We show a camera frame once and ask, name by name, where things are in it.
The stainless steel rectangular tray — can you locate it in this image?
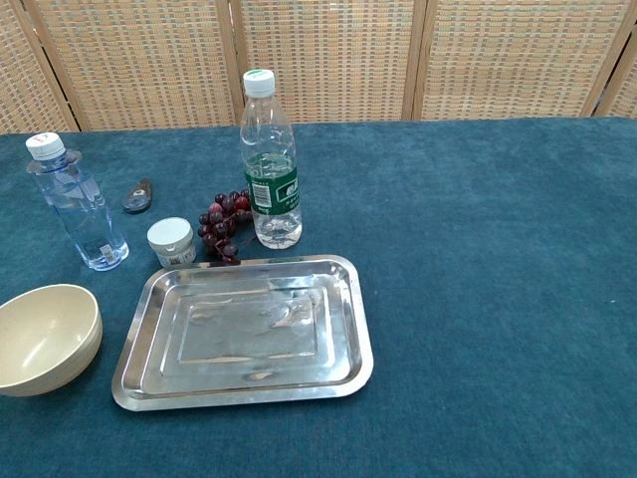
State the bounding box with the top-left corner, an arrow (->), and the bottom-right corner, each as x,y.
110,254 -> 375,412

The beige plastic bowl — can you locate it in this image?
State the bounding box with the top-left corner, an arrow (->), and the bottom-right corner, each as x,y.
0,283 -> 105,398

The clear bottle with green label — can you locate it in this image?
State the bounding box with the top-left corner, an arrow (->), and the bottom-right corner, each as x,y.
239,69 -> 304,251

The bunch of red grapes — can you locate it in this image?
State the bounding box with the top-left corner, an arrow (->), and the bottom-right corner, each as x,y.
196,188 -> 255,266

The small white-lidded jar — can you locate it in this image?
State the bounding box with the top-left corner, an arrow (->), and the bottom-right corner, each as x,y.
146,217 -> 197,270

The blue table cloth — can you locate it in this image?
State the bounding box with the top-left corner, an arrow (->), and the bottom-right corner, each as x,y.
0,117 -> 637,478

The small dark metal tool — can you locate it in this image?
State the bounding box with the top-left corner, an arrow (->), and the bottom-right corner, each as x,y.
122,177 -> 154,215

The woven bamboo folding screen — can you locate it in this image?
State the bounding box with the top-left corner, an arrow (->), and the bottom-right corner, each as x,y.
0,0 -> 637,134

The clear blue-tinted water bottle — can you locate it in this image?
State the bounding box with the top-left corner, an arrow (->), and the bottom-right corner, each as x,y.
25,131 -> 130,273

